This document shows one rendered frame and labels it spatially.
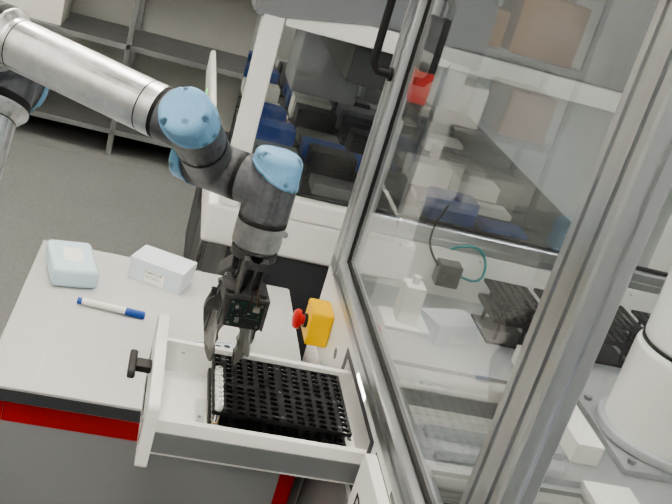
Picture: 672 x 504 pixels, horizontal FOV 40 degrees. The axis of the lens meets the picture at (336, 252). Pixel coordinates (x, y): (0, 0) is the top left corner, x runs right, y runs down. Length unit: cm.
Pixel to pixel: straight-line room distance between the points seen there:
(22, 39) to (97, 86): 13
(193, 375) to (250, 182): 43
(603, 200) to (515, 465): 28
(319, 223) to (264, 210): 92
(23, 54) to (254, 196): 37
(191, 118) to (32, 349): 68
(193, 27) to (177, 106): 432
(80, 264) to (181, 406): 57
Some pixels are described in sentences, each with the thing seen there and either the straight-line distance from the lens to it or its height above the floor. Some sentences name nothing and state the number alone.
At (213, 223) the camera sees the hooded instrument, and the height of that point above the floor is 85.
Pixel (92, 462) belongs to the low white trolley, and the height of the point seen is 63.
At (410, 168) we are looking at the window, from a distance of 156.
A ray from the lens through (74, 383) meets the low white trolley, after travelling 168.
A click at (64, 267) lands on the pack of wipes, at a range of 198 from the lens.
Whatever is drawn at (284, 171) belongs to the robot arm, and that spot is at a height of 127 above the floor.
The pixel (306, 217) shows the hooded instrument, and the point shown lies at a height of 92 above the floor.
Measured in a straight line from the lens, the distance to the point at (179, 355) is 160.
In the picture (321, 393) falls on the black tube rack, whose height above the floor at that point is 90.
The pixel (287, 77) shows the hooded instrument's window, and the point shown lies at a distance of 216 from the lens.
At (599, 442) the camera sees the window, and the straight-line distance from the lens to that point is 100.
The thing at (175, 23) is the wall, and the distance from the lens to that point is 556.
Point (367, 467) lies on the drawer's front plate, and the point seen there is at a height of 92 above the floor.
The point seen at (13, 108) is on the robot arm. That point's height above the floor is 122.
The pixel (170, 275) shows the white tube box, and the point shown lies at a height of 80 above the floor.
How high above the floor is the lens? 166
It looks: 21 degrees down
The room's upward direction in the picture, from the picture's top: 17 degrees clockwise
